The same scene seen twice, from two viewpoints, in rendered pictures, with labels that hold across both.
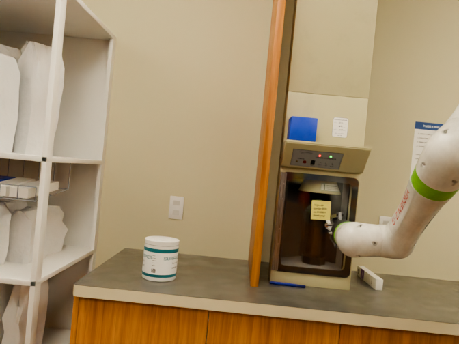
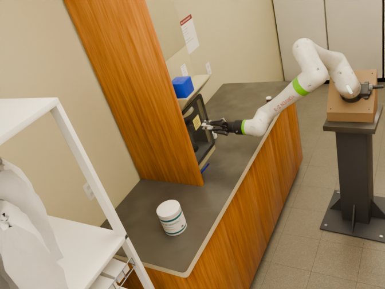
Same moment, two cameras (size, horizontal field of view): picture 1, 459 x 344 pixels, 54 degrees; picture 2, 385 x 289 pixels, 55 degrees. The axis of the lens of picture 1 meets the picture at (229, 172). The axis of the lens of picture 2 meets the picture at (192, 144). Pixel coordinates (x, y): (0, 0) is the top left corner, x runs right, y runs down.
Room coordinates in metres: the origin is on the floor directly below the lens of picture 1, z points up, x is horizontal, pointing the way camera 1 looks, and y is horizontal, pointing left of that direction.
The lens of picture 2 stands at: (0.61, 1.36, 2.34)
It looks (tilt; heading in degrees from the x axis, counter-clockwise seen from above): 31 degrees down; 306
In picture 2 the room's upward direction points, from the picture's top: 18 degrees counter-clockwise
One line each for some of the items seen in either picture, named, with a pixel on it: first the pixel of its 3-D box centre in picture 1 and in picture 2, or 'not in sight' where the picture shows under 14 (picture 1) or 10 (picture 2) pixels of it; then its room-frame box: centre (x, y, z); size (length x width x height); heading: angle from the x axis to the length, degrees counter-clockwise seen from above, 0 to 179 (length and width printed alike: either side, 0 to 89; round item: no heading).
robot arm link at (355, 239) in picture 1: (355, 239); (255, 127); (1.40, -0.41, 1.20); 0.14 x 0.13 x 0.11; 179
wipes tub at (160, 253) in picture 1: (160, 257); (172, 217); (1.71, 0.23, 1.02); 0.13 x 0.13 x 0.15
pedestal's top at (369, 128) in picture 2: not in sight; (353, 117); (0.94, -0.98, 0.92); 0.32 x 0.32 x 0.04; 85
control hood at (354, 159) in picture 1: (324, 156); (193, 93); (1.73, -0.36, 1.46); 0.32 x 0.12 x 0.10; 89
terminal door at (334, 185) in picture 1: (315, 224); (197, 131); (1.78, -0.36, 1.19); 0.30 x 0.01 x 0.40; 88
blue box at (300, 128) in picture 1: (301, 130); (181, 87); (1.73, -0.26, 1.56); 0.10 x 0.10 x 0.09; 89
